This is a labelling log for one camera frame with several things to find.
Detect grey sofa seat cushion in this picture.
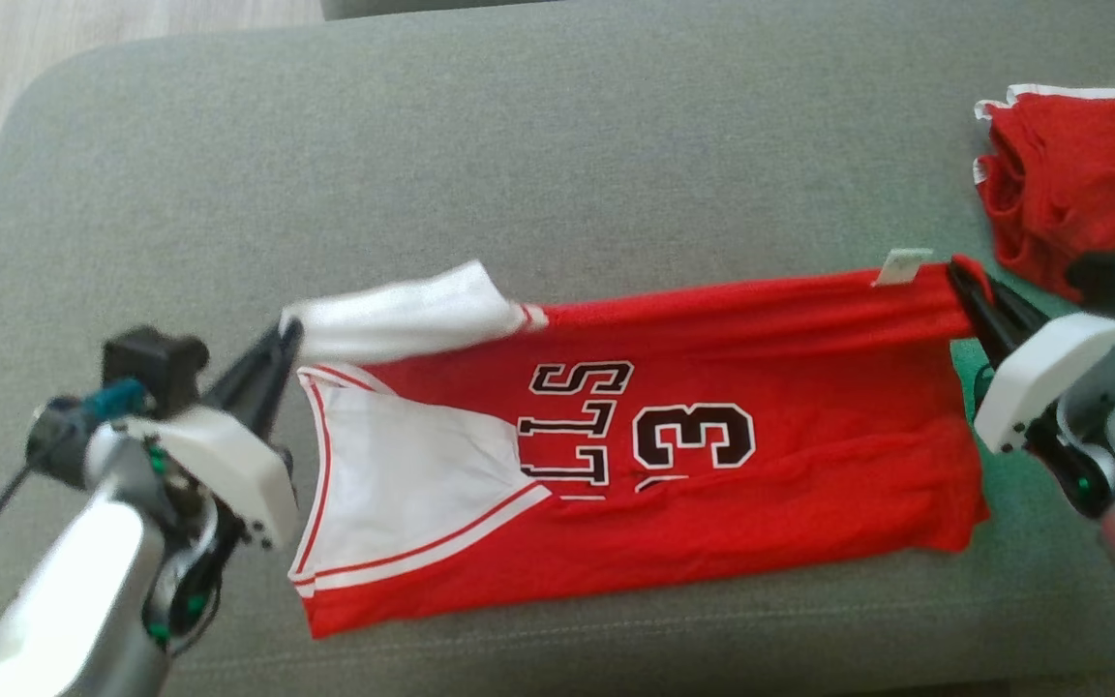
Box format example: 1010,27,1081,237
0,0,1115,697

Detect grey sofa back cushion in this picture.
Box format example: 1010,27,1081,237
320,0,558,20

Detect left cable teal connector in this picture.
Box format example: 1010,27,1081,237
0,379,150,613

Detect red shorts white trim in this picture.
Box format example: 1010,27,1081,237
972,84,1115,303

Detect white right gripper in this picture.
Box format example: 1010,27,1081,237
945,259,1115,454

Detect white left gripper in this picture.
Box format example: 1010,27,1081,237
127,321,305,551

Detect red white basketball jersey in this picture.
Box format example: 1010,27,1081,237
279,249,994,640

